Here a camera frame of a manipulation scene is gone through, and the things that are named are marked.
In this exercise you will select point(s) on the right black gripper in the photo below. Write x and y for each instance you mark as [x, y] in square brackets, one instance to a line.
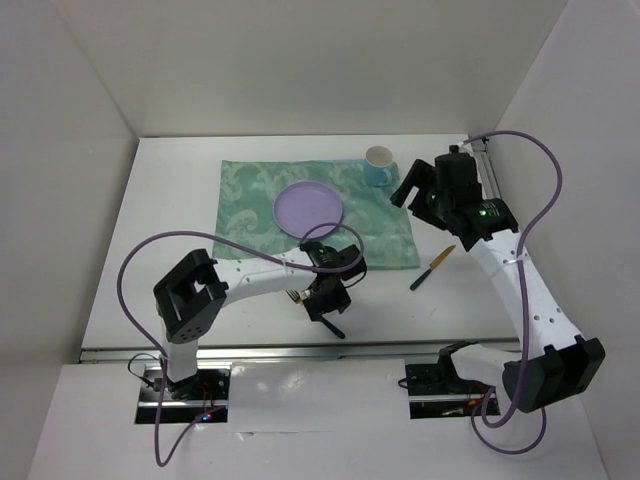
[419, 174]

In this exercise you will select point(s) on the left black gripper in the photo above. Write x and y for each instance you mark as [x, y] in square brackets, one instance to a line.
[339, 298]

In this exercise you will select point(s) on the gold fork black handle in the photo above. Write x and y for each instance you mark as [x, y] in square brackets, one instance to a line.
[314, 316]

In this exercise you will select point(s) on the blue mug white inside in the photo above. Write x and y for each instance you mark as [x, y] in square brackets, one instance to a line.
[377, 168]

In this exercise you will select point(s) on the gold knife black handle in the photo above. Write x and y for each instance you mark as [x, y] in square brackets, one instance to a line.
[432, 266]

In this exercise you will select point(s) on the purple plate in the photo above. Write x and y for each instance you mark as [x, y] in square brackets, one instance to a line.
[304, 205]

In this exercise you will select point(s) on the green patterned cloth napkin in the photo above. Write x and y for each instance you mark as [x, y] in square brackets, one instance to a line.
[248, 191]

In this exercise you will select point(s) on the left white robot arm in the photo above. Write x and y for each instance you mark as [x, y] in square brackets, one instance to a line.
[192, 294]

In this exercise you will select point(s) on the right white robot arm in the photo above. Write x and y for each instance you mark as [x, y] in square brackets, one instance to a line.
[556, 360]

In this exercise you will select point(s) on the aluminium front rail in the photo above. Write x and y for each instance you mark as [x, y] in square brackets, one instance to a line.
[308, 351]

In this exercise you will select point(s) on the aluminium rail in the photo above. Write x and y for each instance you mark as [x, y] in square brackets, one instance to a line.
[308, 351]
[486, 169]

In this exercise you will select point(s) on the aluminium right side rail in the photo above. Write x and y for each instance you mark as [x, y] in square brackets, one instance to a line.
[486, 169]

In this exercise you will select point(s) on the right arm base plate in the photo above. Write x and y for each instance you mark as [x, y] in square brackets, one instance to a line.
[428, 380]

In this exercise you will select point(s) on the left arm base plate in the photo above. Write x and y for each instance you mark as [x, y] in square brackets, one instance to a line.
[211, 389]

